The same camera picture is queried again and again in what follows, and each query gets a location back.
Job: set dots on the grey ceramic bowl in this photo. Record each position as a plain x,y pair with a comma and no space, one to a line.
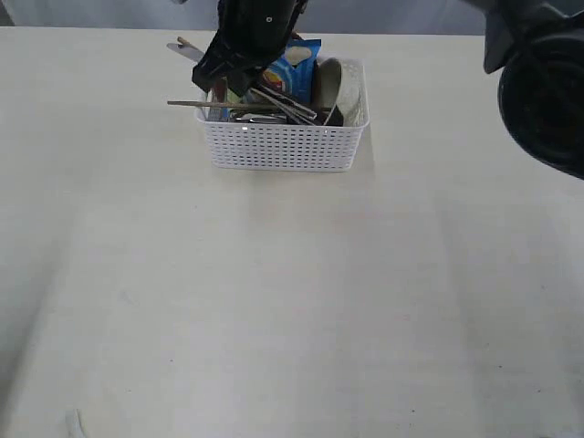
333,86

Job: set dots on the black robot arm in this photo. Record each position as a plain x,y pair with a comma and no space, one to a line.
536,45

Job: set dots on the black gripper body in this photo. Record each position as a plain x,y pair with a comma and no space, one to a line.
250,34

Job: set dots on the brown wooden plate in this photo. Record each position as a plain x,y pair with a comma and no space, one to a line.
220,91

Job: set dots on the silver fork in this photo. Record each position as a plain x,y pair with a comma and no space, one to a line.
292,108

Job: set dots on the white plastic woven basket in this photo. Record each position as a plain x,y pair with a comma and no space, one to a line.
299,148

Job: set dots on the blue chips bag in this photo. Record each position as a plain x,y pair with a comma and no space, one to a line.
292,73

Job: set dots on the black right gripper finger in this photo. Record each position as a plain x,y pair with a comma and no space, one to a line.
241,81

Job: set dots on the lower wooden chopstick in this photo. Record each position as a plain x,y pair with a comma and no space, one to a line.
221,105

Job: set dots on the silver table knife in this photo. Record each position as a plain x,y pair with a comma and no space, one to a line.
190,52

